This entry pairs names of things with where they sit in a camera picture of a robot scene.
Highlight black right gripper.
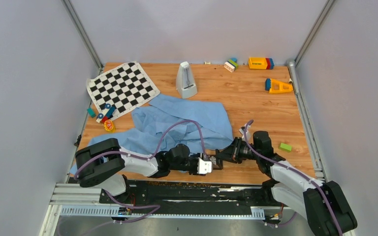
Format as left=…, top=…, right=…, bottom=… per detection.
left=216, top=137, right=260, bottom=164

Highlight grey pipe in corner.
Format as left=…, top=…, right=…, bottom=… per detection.
left=286, top=59, right=300, bottom=95

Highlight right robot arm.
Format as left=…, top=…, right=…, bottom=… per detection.
left=215, top=131, right=358, bottom=236

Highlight black white checkerboard mat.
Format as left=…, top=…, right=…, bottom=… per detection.
left=86, top=62, right=160, bottom=120

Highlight small green block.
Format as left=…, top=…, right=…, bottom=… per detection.
left=279, top=143, right=292, bottom=152

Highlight teal small block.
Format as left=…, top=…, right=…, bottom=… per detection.
left=87, top=108, right=96, bottom=118

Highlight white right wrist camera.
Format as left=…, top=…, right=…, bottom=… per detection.
left=239, top=125, right=251, bottom=141

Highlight yellow round toy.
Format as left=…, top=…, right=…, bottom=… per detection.
left=103, top=119, right=116, bottom=133

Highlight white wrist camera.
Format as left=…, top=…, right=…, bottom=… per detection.
left=239, top=125, right=251, bottom=141
left=197, top=157, right=213, bottom=175

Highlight white metronome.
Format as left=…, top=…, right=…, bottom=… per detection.
left=176, top=61, right=197, bottom=99

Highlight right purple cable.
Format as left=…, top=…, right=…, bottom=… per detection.
left=244, top=119, right=344, bottom=236

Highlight black square frame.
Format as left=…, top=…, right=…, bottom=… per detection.
left=209, top=149, right=223, bottom=170

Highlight white green blue blocks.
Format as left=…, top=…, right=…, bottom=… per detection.
left=224, top=58, right=239, bottom=73

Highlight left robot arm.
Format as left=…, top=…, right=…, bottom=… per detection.
left=74, top=138, right=213, bottom=203

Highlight yellow blue toy wedge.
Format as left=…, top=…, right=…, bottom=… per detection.
left=265, top=78, right=293, bottom=94

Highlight silver leaf brooch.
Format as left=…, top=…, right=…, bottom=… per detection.
left=209, top=156, right=220, bottom=166

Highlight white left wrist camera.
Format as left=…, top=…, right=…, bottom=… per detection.
left=197, top=157, right=213, bottom=175

